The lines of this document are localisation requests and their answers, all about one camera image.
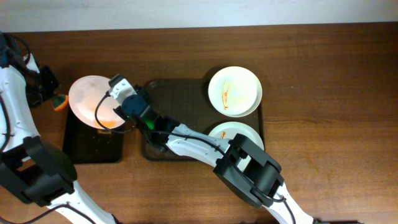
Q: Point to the brown serving tray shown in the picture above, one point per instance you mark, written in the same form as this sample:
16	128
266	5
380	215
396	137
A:
187	101

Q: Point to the small black tray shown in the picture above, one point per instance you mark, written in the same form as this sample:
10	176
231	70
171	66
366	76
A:
84	144

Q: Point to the white plate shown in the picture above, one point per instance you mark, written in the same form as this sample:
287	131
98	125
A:
235	91
229	130

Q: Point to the white plate stained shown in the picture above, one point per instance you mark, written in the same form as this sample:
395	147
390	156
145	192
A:
84	96

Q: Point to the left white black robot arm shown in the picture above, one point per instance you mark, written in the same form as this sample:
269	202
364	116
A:
32	169

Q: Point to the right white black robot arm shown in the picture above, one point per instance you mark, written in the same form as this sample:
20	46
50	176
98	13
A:
247	170

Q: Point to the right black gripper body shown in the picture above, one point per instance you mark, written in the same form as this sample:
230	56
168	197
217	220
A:
119	112

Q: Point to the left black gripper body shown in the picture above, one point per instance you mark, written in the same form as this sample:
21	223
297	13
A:
50	83

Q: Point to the orange green sponge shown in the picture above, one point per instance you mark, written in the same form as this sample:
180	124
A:
59	102

